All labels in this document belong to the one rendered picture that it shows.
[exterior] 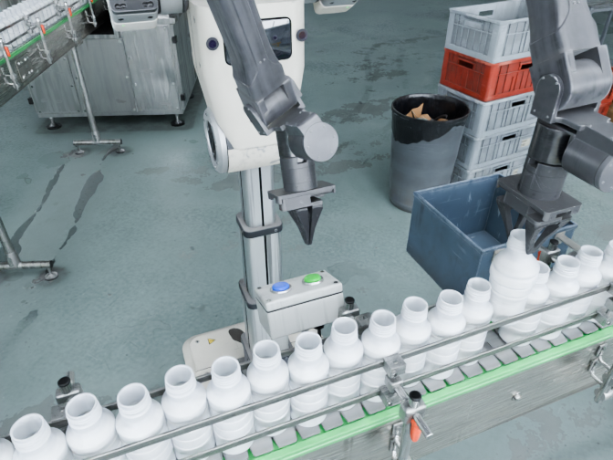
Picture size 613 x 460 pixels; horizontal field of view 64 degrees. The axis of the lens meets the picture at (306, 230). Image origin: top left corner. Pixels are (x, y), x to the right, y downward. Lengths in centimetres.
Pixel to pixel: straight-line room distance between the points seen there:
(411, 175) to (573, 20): 237
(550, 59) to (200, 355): 156
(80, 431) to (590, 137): 71
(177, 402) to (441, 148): 244
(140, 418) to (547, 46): 68
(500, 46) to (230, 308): 200
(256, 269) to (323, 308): 56
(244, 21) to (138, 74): 365
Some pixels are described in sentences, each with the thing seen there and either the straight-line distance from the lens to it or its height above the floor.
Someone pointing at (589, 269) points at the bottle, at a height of 114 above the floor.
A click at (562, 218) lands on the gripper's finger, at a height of 130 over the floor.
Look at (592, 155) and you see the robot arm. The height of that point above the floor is 142.
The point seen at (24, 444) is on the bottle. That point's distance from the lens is 69.
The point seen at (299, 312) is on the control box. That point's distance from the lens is 84.
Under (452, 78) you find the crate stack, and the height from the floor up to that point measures 73.
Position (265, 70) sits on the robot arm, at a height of 147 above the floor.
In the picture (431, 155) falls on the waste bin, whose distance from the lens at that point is 293.
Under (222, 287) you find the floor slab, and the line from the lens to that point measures 257.
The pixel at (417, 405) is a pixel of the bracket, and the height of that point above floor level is 110.
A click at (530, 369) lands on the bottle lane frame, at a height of 98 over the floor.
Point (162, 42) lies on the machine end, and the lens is 420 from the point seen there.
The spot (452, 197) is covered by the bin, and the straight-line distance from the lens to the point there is 158.
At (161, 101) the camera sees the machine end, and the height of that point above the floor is 23.
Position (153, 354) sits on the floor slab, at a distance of 232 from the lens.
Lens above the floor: 168
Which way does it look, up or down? 35 degrees down
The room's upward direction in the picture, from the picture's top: straight up
